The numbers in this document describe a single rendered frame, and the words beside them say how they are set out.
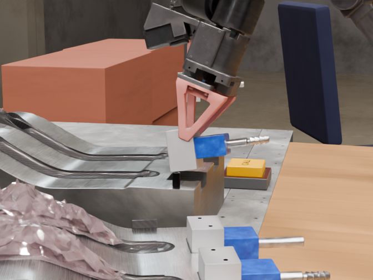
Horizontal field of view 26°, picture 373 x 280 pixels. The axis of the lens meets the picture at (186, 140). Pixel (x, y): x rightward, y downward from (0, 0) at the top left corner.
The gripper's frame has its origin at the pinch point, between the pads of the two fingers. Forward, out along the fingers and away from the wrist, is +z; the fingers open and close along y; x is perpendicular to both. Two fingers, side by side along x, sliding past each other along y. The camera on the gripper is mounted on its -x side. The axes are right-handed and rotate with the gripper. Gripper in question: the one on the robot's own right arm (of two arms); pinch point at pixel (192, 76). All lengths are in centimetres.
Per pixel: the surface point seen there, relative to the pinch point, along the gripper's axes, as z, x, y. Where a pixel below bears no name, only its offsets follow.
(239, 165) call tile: 9.2, 7.1, 29.6
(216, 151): 6, -7, 59
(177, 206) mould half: 14, -9, 61
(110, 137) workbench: 20.4, -6.0, -16.9
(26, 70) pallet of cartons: 29, -21, -152
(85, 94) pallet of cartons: 26, 2, -142
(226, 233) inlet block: 13, -6, 74
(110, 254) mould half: 20, -18, 76
